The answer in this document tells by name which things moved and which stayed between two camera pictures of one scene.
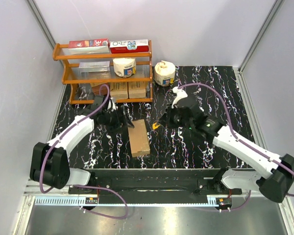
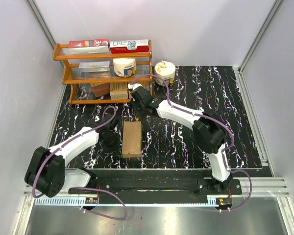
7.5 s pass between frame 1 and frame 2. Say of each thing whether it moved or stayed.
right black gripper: moved
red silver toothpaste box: stayed
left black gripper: moved
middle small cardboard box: stayed
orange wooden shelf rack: stayed
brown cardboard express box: moved
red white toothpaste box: stayed
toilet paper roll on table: stayed
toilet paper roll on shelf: stayed
